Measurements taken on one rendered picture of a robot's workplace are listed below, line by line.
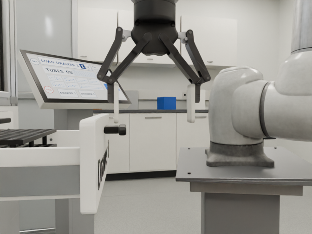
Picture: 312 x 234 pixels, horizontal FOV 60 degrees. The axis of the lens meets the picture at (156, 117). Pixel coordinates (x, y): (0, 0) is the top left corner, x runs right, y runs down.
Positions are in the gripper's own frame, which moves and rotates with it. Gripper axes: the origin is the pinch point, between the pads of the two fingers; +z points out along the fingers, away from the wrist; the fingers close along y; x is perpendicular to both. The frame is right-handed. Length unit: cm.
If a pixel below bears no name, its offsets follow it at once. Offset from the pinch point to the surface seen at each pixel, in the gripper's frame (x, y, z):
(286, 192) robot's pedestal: -13.8, -35.0, 19.6
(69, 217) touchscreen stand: -86, 32, 53
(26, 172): 15.9, 16.7, 5.9
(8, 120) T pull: -30.0, 37.1, 2.1
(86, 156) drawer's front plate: 17.5, 9.7, 3.8
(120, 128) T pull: 6.6, 6.1, 1.6
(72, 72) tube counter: -90, 31, -18
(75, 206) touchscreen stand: -88, 29, 48
